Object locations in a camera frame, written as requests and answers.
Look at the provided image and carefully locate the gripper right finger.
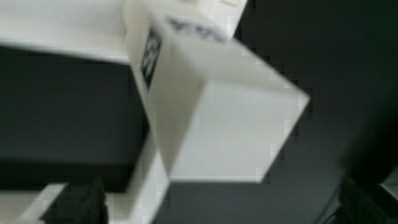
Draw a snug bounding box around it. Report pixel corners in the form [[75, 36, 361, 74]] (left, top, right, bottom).
[[336, 179, 398, 224]]

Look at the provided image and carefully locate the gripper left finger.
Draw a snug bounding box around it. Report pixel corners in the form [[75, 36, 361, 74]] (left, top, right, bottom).
[[17, 177, 112, 224]]

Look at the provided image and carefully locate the white L-shaped wall fence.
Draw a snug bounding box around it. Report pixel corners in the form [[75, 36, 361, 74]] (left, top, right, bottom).
[[0, 137, 171, 224]]

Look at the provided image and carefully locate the white desk leg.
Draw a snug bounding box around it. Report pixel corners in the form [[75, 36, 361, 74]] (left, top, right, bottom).
[[123, 0, 310, 183]]

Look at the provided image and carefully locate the white desk tabletop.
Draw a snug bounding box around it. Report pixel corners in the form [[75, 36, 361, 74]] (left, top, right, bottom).
[[0, 0, 251, 66]]

